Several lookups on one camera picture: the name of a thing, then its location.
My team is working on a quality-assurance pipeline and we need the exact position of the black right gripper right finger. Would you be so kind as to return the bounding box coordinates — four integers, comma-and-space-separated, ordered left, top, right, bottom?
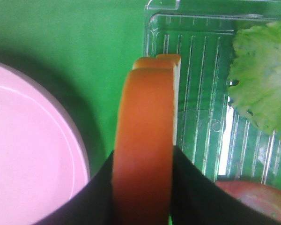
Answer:
170, 146, 279, 225

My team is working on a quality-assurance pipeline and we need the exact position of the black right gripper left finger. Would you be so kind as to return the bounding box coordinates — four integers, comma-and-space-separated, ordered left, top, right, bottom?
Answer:
36, 153, 113, 225

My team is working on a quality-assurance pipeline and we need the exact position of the red bacon strip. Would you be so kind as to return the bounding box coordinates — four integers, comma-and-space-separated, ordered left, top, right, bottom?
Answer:
215, 180, 281, 222

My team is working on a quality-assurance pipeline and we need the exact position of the bread slice orange crust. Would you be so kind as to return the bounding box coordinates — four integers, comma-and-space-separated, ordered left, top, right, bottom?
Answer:
112, 54, 181, 225

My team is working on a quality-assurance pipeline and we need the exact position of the green lettuce leaf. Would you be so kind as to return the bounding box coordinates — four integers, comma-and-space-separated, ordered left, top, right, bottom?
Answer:
227, 21, 281, 140

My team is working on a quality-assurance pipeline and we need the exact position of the clear plastic tray right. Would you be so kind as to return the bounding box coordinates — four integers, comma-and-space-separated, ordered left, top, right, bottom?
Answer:
144, 0, 281, 189

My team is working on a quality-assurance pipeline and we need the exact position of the pink round plate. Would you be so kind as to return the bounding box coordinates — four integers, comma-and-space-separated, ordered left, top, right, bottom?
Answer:
0, 63, 89, 225

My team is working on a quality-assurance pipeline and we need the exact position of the green tablecloth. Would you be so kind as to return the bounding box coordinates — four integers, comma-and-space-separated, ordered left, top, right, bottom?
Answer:
0, 0, 149, 172

